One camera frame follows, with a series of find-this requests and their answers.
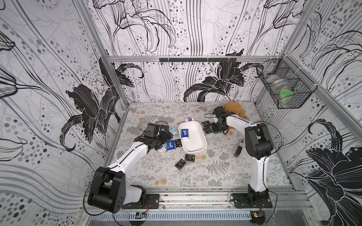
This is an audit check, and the dark blue Tempo tissue pack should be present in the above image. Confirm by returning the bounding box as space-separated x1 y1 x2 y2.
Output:
166 140 176 153

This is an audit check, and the light blue tissue pack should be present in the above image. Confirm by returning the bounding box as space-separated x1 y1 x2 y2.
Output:
169 128 178 136

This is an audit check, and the white plastic storage box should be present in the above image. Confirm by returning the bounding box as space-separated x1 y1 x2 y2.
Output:
178 121 207 154

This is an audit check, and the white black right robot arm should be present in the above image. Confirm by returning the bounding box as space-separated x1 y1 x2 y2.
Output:
213 113 274 197

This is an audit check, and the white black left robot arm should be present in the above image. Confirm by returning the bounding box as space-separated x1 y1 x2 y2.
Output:
87 131 173 213

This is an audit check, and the black tissue pack near box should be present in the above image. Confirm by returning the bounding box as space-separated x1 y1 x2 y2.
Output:
174 139 183 148

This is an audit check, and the pink tissue pack behind box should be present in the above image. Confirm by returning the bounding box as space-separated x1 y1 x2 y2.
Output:
184 117 195 122

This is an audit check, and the black tissue pack right lower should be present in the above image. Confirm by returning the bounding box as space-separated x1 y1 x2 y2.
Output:
203 126 213 135

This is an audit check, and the black tissue pack right upper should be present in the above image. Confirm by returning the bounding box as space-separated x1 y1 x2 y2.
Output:
202 121 211 127

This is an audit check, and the brown plush dog toy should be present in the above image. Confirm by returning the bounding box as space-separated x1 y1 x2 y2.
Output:
223 102 248 120

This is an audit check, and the black marker pen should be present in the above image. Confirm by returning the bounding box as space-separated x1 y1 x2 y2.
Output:
234 140 245 157

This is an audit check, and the black tissue pack front right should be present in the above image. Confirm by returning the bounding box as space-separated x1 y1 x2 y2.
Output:
185 154 196 163

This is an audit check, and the green lidded cup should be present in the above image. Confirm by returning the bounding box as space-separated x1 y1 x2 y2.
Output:
279 89 294 108

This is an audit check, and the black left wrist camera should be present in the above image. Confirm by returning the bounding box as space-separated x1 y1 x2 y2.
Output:
143 123 160 139

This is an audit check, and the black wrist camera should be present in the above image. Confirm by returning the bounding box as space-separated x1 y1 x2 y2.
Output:
143 123 160 139
213 106 227 118

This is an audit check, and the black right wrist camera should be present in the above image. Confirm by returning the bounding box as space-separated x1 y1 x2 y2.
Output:
213 106 227 118

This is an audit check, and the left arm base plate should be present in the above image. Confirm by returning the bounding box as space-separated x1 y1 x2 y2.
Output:
122 194 160 210

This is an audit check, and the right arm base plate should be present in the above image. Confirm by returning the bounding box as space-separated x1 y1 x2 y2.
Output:
231 191 273 209

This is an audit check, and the black wire wall basket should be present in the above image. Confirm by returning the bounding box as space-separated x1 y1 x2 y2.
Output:
256 59 316 109

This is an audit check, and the white slotted cable duct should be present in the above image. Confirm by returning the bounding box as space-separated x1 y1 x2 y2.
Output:
90 211 252 221

